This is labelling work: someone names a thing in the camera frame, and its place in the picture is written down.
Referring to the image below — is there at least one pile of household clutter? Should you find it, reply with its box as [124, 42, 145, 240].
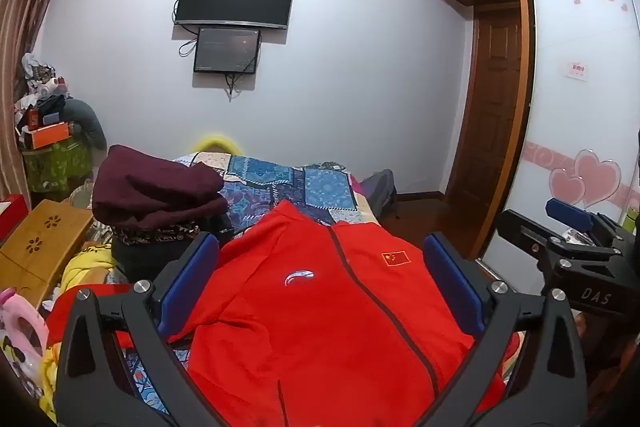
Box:
[15, 53, 68, 132]

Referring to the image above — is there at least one yellow rounded object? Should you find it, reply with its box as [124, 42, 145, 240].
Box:
[192, 134, 242, 155]

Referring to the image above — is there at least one orange box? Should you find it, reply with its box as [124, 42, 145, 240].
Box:
[32, 122, 69, 148]

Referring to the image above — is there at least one red zip jacket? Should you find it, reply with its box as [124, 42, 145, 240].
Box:
[45, 201, 521, 427]

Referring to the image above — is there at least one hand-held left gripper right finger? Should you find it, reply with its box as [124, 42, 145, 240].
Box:
[424, 231, 590, 427]

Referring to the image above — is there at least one folded dark patterned garment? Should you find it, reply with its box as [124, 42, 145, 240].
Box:
[109, 217, 221, 248]

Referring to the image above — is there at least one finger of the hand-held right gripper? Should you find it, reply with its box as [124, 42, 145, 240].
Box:
[495, 209, 623, 270]
[546, 198, 626, 248]

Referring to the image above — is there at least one folded black garment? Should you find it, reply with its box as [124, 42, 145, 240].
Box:
[111, 214, 236, 283]

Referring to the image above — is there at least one blue patterned bed sheet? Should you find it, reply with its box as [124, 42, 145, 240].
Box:
[120, 150, 381, 418]

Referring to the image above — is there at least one green fabric storage box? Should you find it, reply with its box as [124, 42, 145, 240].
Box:
[22, 142, 93, 194]

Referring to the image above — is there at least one red box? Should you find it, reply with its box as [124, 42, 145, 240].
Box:
[0, 194, 28, 240]

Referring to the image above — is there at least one small black wall monitor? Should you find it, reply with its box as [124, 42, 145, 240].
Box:
[193, 26, 262, 74]

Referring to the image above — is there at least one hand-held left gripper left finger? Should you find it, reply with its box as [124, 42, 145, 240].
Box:
[52, 231, 221, 427]

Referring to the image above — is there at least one yellow blanket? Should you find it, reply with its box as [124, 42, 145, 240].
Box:
[40, 242, 121, 423]

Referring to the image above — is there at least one brown wooden door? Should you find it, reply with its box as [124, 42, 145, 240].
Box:
[445, 4, 523, 208]

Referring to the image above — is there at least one folded maroon garment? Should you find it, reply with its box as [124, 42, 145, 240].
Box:
[91, 144, 230, 228]

